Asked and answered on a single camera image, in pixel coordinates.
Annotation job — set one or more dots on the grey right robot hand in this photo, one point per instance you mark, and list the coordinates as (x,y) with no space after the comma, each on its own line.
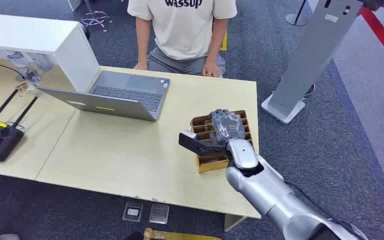
(227,126)

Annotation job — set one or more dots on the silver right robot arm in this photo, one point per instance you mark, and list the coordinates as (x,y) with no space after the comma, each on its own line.
(271,195)

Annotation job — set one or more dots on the brown slotted card holder box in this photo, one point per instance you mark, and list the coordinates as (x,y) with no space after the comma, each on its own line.
(212,162)

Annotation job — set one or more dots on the person's left hand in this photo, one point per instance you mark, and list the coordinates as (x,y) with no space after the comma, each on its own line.
(211,70)

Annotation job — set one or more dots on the person's hand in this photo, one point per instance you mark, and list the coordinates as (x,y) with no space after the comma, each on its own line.
(140,66)
(211,70)

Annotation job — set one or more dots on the person's right hand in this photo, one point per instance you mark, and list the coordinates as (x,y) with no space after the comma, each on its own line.
(140,66)

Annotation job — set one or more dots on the person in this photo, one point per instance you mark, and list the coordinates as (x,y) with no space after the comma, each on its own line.
(183,30)

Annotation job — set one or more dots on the yellow chair part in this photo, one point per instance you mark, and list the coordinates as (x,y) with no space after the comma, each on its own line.
(224,41)

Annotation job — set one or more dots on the grey laptop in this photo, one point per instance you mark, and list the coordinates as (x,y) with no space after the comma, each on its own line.
(125,96)

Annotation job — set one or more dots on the grey kiosk stand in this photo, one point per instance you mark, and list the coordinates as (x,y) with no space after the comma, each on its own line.
(311,56)

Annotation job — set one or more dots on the floor socket box with lid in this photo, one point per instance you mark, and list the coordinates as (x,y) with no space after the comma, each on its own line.
(159,213)

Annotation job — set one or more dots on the yellow strip on floor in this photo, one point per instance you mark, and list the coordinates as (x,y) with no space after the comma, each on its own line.
(178,236)

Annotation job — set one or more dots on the round stanchion base with pole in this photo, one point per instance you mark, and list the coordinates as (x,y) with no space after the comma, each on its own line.
(297,18)

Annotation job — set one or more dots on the chrome chair base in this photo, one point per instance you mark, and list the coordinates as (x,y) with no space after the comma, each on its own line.
(95,18)

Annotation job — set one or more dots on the clear plastic water bottle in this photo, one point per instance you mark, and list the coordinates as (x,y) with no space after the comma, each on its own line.
(21,64)
(43,61)

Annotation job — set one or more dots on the white desk shelf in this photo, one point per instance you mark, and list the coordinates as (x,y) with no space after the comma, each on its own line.
(46,43)

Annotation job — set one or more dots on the small clear plastic object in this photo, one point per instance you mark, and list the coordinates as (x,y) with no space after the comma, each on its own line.
(23,88)

